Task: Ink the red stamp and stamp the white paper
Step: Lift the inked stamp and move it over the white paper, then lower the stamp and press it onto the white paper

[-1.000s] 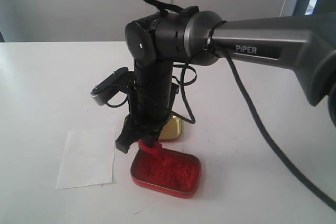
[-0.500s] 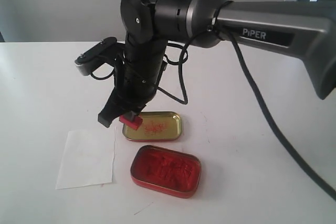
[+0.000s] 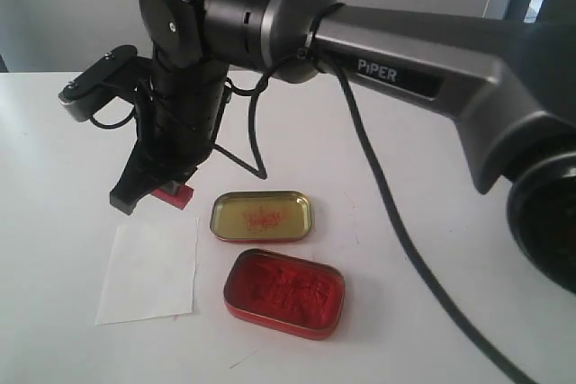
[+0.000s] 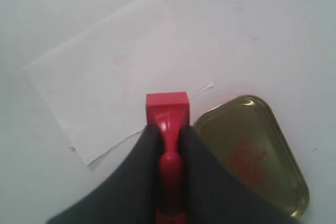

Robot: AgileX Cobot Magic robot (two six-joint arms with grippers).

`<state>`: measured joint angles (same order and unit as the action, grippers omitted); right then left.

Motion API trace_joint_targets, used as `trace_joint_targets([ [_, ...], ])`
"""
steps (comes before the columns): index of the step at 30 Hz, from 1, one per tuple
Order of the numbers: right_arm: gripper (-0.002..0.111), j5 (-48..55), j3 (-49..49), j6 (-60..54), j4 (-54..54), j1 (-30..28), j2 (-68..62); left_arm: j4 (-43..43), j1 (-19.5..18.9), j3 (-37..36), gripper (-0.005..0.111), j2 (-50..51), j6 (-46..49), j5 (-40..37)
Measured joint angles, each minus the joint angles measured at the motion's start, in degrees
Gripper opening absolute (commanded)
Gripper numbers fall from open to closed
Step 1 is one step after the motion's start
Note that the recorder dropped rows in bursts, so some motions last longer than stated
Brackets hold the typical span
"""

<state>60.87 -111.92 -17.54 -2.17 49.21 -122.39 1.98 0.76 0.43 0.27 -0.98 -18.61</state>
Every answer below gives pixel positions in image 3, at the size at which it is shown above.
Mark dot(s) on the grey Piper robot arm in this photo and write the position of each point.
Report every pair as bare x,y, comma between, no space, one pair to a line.
509,88

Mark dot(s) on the white paper sheet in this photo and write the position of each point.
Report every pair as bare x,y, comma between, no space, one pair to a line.
151,272

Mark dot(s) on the gold tin lid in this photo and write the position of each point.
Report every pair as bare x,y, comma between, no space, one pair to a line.
261,217

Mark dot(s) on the red ink pad tin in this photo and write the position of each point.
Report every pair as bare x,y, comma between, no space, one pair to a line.
285,293

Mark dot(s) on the red stamp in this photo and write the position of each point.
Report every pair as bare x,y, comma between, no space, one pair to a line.
178,195

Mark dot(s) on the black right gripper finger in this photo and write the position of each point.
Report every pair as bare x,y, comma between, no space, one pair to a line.
173,184

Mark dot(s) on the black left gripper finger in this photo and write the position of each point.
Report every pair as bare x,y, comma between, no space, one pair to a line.
137,180

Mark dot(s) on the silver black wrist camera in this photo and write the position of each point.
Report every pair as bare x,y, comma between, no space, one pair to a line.
116,74

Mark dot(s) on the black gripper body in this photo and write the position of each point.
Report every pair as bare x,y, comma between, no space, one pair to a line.
177,115

